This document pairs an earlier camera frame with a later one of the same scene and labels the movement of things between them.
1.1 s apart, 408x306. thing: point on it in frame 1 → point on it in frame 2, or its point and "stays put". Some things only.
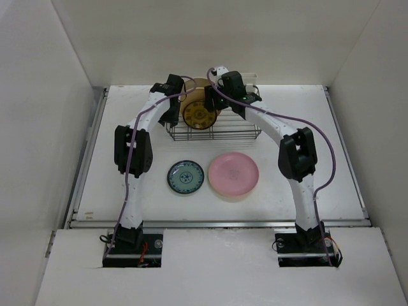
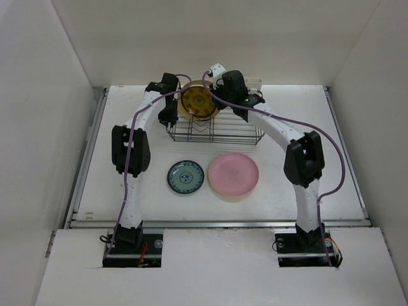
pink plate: [233, 174] stays put
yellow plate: [197, 94] → [183, 113]
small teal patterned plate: [185, 176] stays put
